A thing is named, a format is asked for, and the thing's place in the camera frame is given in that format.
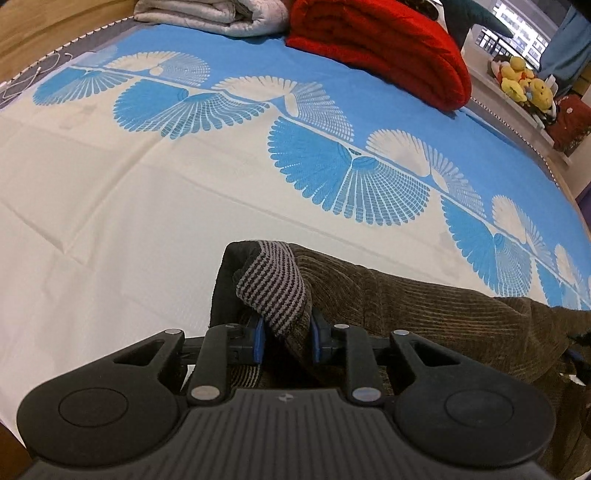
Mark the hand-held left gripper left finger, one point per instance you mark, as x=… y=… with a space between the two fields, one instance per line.
x=258 y=339

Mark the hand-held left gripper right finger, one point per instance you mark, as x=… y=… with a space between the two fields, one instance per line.
x=316 y=344

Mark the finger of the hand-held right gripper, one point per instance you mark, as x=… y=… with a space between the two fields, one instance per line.
x=577 y=359

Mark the purple board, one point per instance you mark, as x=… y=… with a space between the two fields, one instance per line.
x=586 y=205

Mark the blue and white bed sheet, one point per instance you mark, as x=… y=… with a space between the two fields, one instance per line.
x=138 y=207

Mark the red cushion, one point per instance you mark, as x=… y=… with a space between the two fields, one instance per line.
x=575 y=122

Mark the white window sill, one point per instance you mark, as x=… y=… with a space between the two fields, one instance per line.
x=498 y=115

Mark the yellow bear plush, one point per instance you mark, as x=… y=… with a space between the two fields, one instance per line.
x=541 y=92

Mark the yellow duck plush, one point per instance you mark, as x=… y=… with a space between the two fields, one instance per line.
x=516 y=76

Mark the red folded blanket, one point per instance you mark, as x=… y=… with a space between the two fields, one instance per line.
x=392 y=46

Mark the blue curtain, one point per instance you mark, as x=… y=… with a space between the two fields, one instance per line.
x=570 y=46

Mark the cream folded blanket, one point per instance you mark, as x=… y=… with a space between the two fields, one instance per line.
x=217 y=14

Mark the window railing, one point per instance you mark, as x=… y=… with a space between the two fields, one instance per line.
x=512 y=37

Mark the grey quilted mattress pad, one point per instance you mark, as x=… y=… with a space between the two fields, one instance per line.
x=27 y=78

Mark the dark teal shark plush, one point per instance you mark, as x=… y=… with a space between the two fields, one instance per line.
x=466 y=14

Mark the wooden headboard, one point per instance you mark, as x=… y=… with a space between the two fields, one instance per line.
x=55 y=27

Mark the wooden bed frame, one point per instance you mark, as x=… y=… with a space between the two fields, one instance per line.
x=565 y=187

